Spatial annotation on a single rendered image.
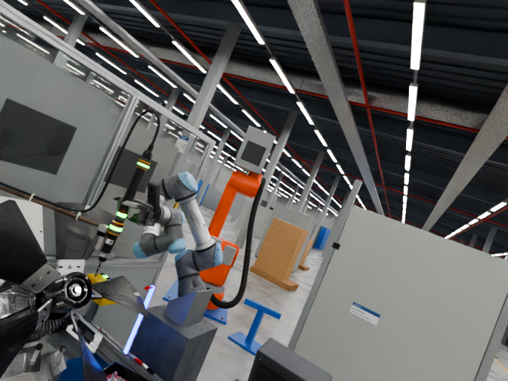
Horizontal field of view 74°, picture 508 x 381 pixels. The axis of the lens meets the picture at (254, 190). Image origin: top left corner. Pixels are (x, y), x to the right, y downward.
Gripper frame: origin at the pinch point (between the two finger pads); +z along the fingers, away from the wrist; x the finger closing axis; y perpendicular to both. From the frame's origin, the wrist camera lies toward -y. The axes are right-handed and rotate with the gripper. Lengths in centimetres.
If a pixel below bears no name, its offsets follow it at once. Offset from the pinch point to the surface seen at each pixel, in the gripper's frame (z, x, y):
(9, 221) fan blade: 26.6, 10.0, 16.3
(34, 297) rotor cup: 13.5, 3.5, 38.0
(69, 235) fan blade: 2.1, 14.2, 19.9
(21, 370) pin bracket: 12, -3, 60
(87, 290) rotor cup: 2.3, -4.9, 32.1
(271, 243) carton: -769, 232, 57
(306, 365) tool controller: -39, -74, 29
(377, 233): -181, -65, -33
